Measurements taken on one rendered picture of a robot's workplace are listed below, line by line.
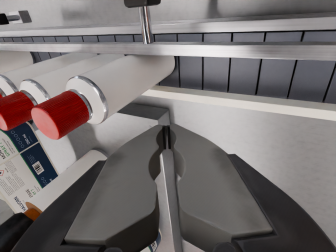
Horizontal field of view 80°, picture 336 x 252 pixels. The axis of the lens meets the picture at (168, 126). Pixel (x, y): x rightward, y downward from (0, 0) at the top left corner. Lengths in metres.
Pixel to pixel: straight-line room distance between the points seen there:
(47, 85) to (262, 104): 0.26
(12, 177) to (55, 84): 0.45
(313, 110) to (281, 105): 0.03
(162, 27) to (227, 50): 0.14
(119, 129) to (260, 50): 0.35
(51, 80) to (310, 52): 0.26
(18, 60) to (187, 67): 0.38
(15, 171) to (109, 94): 0.52
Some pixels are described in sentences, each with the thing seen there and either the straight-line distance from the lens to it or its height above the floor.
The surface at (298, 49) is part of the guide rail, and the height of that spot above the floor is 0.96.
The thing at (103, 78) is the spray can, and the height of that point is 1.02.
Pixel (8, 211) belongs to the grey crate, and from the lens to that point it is 2.46.
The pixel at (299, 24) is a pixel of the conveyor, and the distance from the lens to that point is 0.29.
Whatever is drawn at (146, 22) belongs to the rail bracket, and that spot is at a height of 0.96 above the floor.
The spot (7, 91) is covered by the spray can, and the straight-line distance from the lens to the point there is 0.33.
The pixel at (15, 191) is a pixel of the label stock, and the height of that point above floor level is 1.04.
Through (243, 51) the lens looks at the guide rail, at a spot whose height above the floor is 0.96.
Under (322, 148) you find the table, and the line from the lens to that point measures 0.41.
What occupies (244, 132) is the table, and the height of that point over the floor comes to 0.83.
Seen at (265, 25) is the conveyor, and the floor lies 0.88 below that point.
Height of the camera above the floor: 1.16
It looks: 47 degrees down
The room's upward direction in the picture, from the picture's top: 138 degrees counter-clockwise
